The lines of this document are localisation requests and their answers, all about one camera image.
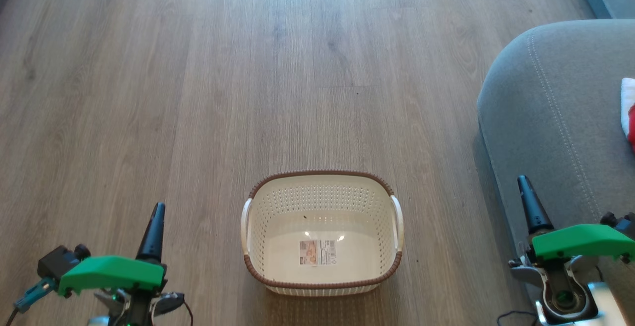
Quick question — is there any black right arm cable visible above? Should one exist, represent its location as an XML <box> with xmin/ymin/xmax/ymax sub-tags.
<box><xmin>496</xmin><ymin>310</ymin><xmax>539</xmax><ymax>326</ymax></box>

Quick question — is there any white clothing item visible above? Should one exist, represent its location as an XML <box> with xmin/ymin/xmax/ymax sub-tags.
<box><xmin>621</xmin><ymin>77</ymin><xmax>635</xmax><ymax>138</ymax></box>

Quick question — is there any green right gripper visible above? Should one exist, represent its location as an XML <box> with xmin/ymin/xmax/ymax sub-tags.
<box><xmin>510</xmin><ymin>175</ymin><xmax>635</xmax><ymax>324</ymax></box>

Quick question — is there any grey fabric sofa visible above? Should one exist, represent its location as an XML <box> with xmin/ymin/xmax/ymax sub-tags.
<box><xmin>477</xmin><ymin>18</ymin><xmax>635</xmax><ymax>326</ymax></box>

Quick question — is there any cream plastic laundry basket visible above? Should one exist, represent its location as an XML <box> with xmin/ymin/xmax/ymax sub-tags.
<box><xmin>241</xmin><ymin>169</ymin><xmax>405</xmax><ymax>297</ymax></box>

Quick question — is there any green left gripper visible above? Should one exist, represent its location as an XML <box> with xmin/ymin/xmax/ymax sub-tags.
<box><xmin>58</xmin><ymin>202</ymin><xmax>184</xmax><ymax>326</ymax></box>

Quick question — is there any paper label sticker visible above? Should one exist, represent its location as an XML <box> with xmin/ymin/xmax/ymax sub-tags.
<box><xmin>299</xmin><ymin>240</ymin><xmax>337</xmax><ymax>266</ymax></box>

